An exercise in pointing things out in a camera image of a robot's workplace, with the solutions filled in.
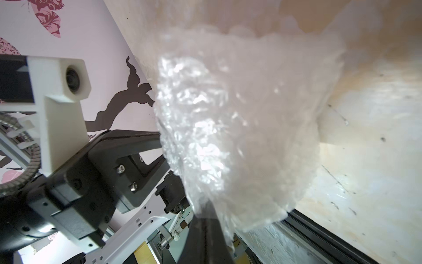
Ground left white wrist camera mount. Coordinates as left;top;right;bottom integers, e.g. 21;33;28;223
1;55;91;177

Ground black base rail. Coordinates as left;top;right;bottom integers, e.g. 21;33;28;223
237;207;380;264

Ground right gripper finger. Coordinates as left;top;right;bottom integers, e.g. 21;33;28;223
178;201;234;264

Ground left metal flex conduit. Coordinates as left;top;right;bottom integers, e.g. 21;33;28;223
1;113;41;197

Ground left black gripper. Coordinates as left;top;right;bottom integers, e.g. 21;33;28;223
1;130;169;254

